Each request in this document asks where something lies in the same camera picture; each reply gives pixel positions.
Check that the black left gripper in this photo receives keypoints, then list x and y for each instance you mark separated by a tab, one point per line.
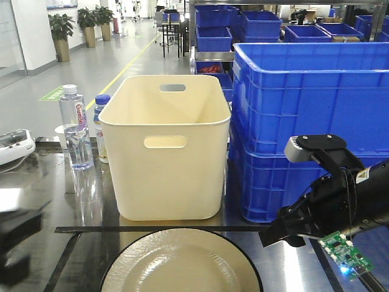
16	226

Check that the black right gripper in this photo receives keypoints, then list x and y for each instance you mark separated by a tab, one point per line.
330	206

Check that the beige plate black rim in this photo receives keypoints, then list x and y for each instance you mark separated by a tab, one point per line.
182	259

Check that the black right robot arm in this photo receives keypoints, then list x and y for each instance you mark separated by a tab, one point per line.
359	204

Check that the blue crate on shelf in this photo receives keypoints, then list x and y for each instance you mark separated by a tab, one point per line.
261	24
213	39

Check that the blue crate on shelf upper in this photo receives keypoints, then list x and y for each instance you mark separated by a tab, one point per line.
261	24

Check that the green circuit board right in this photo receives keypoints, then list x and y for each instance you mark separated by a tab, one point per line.
351	262

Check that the white device on table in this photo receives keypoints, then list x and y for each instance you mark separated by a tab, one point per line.
15	145

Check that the white paper cup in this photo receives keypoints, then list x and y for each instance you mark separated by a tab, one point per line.
63	137

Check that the clear water bottle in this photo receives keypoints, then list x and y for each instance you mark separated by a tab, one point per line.
76	130

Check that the large blue plastic crate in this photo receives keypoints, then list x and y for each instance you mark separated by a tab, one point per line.
282	90

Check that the cream plastic bin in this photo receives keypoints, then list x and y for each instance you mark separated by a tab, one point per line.
166	138

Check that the blue cap drink bottle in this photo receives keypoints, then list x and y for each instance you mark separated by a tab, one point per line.
101	101

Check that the blue crate far right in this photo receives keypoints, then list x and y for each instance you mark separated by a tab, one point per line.
305	34

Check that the potted plant in gold pot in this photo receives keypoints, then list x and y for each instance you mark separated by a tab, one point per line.
61	27

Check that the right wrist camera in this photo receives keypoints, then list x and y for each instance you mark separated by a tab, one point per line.
327	150

